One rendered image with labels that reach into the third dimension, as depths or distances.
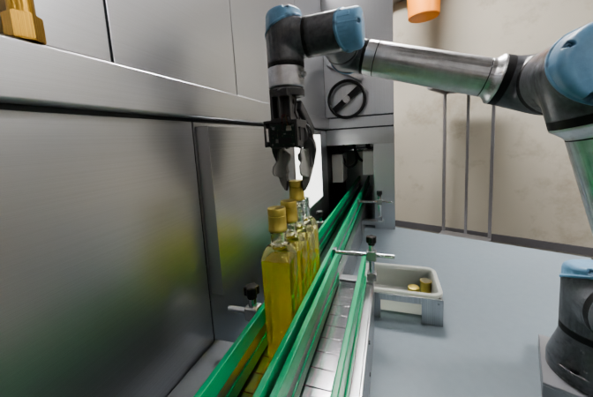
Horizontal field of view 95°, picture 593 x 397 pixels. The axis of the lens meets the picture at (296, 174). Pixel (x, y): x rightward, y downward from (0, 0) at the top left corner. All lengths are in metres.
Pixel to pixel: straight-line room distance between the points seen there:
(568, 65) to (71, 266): 0.67
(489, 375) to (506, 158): 3.10
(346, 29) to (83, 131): 0.43
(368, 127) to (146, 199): 1.31
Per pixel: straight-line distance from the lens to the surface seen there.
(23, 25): 0.39
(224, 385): 0.52
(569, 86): 0.52
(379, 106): 1.59
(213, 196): 0.55
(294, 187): 0.60
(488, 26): 3.93
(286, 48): 0.57
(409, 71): 0.65
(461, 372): 0.83
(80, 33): 0.45
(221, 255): 0.59
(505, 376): 0.86
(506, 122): 3.76
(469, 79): 0.66
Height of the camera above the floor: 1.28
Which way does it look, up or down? 7 degrees down
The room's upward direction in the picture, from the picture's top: 3 degrees counter-clockwise
